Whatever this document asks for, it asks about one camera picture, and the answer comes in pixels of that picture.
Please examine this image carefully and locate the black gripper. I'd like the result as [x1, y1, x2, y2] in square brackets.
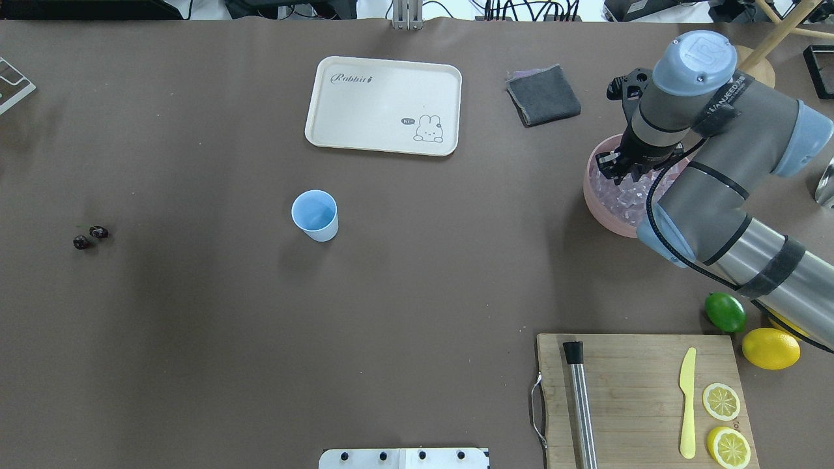
[596, 130, 684, 184]

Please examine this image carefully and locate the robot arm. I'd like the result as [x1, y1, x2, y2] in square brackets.
[595, 30, 833, 352]

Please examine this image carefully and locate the clear ice cubes pile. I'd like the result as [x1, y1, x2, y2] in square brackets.
[590, 145, 685, 225]

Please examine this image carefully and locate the wooden cup stand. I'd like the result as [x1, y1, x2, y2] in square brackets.
[735, 1, 833, 89]

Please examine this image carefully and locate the steel ice scoop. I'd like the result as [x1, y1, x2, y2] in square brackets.
[814, 158, 834, 210]

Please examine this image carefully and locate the light blue cup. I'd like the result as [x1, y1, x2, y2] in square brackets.
[290, 190, 339, 242]

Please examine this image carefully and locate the pink bowl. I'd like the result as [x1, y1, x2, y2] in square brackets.
[583, 134, 691, 239]

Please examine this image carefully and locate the grey folded cloth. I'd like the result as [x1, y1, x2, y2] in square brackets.
[506, 63, 581, 127]

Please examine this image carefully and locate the green lime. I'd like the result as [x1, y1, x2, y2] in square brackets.
[704, 292, 747, 334]

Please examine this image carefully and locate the steel muddler black tip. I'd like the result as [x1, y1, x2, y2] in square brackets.
[562, 341, 599, 468]

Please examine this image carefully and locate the cream rabbit tray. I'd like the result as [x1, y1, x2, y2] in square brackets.
[304, 56, 463, 157]

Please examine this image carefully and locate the whole yellow lemon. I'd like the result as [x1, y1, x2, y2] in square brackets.
[741, 328, 801, 371]

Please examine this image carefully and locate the wooden cutting board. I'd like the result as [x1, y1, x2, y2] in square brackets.
[536, 334, 754, 468]

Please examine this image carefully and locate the lemon slice upper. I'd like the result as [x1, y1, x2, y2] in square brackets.
[701, 382, 741, 421]

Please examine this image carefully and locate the yellow plastic knife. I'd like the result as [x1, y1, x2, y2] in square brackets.
[678, 347, 697, 460]

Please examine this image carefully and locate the lemon half lower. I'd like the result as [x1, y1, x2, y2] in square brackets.
[706, 425, 753, 468]

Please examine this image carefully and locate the dark cherry right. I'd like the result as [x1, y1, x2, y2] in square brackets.
[89, 225, 109, 240]

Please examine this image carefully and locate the dark cherry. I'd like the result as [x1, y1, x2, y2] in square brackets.
[72, 235, 92, 250]
[89, 225, 109, 240]

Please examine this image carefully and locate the dark cherry left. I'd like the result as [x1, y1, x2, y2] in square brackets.
[72, 235, 92, 250]

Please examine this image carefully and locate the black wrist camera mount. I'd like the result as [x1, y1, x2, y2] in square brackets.
[607, 68, 653, 124]

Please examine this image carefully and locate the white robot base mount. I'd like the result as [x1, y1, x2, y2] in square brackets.
[318, 446, 491, 468]

